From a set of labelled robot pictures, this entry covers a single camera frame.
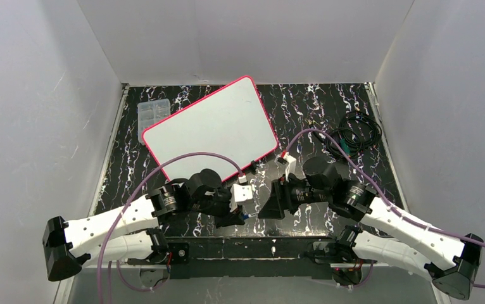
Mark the green handled screwdriver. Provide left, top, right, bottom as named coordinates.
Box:
left=339, top=136, right=351, bottom=158

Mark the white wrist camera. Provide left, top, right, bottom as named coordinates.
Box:
left=276, top=151, right=297, bottom=181
left=230, top=175, right=253, bottom=210

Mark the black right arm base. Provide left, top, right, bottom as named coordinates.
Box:
left=303, top=241, right=375, bottom=288

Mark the metal whiteboard stand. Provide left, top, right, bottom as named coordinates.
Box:
left=249, top=160, right=259, bottom=174

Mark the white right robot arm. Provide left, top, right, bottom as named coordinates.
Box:
left=258, top=156, right=482, bottom=300

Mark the clear plastic compartment box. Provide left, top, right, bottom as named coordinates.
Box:
left=137, top=99, right=171, bottom=145

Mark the aluminium front frame rail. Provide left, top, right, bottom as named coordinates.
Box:
left=63, top=237, right=441, bottom=269

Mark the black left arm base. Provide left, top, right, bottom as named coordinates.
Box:
left=137, top=228, right=190, bottom=265

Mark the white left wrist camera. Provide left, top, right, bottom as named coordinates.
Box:
left=230, top=175, right=253, bottom=210

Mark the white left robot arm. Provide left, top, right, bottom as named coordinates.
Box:
left=42, top=169, right=253, bottom=282

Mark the pink framed whiteboard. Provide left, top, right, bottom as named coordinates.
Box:
left=142, top=75, right=279, bottom=181

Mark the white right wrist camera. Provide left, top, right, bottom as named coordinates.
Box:
left=276, top=151, right=297, bottom=181

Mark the black coiled cable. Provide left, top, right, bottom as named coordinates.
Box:
left=307, top=105, right=383, bottom=160

